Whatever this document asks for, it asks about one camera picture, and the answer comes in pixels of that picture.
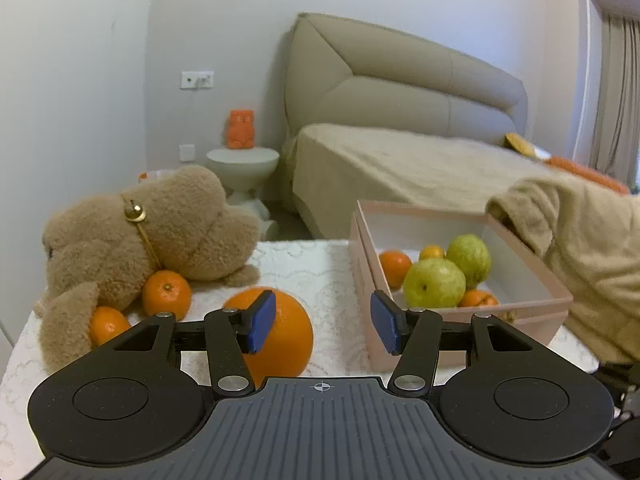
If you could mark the orange yellow pillow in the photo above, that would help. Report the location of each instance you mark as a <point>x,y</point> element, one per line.
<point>580,169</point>

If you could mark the white lace tablecloth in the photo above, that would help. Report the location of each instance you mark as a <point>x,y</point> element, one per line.
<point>330,270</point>

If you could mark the beige curtain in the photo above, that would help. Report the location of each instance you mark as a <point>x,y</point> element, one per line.
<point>617,100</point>

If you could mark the beige blanket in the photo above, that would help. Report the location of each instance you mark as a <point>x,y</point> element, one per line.
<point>590,260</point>

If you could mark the dark object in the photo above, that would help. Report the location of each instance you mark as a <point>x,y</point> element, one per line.
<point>620,375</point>

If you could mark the white wall socket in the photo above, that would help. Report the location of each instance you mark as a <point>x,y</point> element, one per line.
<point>188,80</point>
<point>205,80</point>

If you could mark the white round side table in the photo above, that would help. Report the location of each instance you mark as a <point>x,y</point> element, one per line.
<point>242,162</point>

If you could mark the orange bear figure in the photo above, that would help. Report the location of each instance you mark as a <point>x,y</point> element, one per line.
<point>241,130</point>

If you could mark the pink cardboard box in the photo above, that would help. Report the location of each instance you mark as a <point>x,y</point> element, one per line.
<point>525,280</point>

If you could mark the brown teddy bear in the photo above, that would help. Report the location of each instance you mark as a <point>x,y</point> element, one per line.
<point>175,225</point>

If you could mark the green guava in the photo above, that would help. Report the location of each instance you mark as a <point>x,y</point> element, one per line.
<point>470,257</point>
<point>432,282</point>

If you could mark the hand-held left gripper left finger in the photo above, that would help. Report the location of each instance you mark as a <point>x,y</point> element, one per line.
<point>262,322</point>

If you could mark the beige bed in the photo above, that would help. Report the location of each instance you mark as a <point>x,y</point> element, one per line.
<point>400,170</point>

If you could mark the beige padded headboard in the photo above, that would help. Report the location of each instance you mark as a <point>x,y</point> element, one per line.
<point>400,75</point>

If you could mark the small tangerine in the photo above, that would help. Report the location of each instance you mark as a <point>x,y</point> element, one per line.
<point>167,295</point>
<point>107,327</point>
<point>477,300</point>
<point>431,252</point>
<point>395,267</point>

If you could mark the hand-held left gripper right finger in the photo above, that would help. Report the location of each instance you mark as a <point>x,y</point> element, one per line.
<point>385,322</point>

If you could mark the large orange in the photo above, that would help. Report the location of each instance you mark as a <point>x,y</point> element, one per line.
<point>290,330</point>

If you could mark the white orange object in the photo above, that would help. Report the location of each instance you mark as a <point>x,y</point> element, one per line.
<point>150,176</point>

